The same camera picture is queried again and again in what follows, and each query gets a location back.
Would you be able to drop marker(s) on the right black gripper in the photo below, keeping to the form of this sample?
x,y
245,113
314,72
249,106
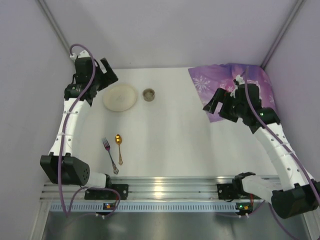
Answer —
x,y
223,108

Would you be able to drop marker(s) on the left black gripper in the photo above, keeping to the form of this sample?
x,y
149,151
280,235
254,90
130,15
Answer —
x,y
100,77

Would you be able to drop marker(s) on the purple Elsa placemat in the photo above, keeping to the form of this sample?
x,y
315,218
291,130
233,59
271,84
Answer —
x,y
208,79

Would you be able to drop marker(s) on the cream round plate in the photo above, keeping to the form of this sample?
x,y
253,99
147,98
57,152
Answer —
x,y
120,98

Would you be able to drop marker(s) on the speckled ceramic cup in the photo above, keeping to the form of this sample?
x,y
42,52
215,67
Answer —
x,y
148,94

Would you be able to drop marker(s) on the gold ornate spoon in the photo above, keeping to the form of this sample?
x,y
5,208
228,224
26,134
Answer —
x,y
118,141

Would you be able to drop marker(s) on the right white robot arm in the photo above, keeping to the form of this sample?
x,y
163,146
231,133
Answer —
x,y
298,192

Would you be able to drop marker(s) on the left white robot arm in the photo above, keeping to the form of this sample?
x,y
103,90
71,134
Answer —
x,y
63,165

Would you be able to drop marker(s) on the iridescent purple fork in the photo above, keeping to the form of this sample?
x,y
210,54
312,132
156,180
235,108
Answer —
x,y
108,149

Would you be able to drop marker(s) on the left aluminium frame post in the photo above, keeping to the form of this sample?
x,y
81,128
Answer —
x,y
44,8

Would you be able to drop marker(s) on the aluminium frame post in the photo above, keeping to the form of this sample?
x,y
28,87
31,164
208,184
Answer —
x,y
44,8
290,18

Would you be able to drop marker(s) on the aluminium mounting rail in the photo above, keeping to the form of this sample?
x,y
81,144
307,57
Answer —
x,y
153,188

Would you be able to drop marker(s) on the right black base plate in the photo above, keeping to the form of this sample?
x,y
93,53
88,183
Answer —
x,y
227,192

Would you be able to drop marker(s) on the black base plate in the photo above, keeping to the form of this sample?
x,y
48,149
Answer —
x,y
227,192
98,194

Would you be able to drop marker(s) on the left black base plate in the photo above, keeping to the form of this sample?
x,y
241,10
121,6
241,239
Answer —
x,y
98,194

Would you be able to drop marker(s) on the right aluminium frame post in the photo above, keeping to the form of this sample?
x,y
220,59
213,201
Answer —
x,y
290,18

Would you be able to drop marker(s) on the white slotted cable duct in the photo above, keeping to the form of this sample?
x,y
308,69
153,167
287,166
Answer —
x,y
155,207

